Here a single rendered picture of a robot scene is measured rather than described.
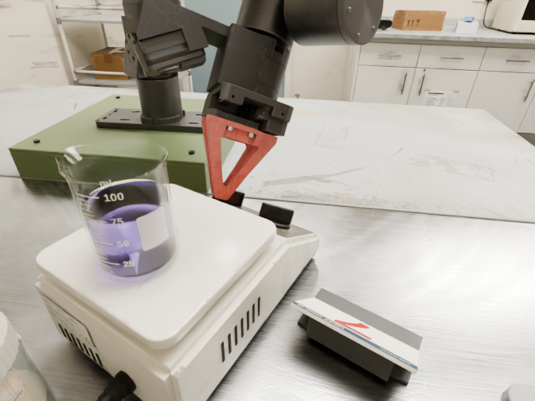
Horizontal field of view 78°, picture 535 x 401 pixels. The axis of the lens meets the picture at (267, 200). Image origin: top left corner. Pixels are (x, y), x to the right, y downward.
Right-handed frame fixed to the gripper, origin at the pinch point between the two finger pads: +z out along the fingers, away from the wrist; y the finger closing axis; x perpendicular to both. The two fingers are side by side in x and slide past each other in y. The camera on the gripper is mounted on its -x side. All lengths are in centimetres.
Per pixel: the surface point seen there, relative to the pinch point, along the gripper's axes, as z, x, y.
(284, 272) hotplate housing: 4.2, 4.8, 9.1
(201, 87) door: -54, 20, -297
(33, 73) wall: -15, -80, -200
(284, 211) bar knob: -0.1, 5.3, 4.6
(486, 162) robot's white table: -14.0, 43.2, -8.5
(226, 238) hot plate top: 1.9, -1.1, 10.6
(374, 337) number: 5.9, 10.4, 14.7
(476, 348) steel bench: 5.5, 19.6, 15.6
